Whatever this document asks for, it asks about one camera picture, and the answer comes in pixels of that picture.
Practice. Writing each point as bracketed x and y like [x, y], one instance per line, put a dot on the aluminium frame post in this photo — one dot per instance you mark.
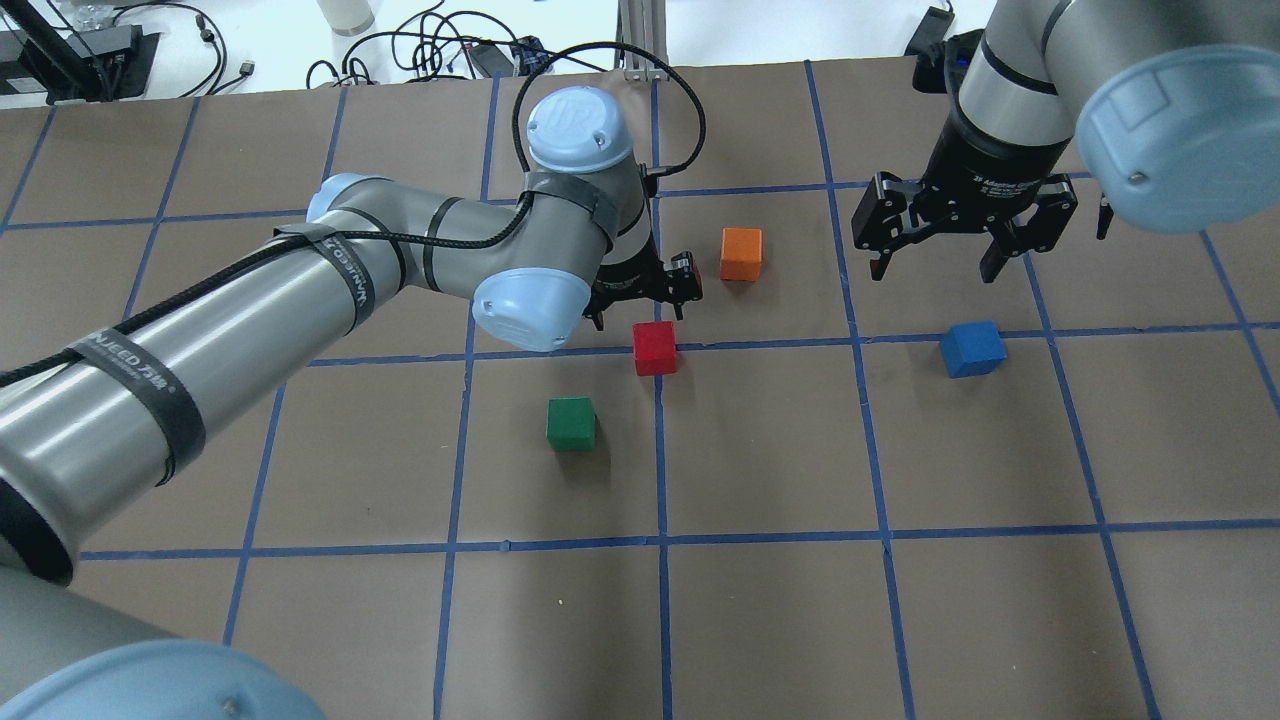
[642, 24]

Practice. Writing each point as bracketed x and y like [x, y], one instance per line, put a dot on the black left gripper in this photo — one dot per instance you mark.
[632, 277]

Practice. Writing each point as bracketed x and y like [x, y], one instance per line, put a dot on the orange wooden block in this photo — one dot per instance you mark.
[742, 254]

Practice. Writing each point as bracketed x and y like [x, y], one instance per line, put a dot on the green wooden block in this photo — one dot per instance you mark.
[571, 424]

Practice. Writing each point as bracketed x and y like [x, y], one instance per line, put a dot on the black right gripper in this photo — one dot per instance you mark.
[992, 160]

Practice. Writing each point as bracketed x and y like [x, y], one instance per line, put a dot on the red wooden block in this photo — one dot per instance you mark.
[654, 348]

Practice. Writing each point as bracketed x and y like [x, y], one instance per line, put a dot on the black monitor stand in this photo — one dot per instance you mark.
[98, 65]

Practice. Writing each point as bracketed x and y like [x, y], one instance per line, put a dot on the blue wooden block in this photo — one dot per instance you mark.
[972, 349]

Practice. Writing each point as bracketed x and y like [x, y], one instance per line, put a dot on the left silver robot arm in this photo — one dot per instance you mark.
[130, 406]

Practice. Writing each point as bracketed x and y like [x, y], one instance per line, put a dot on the black power adapter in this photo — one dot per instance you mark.
[931, 30]

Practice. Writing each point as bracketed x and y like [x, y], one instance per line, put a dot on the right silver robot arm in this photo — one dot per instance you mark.
[1171, 105]

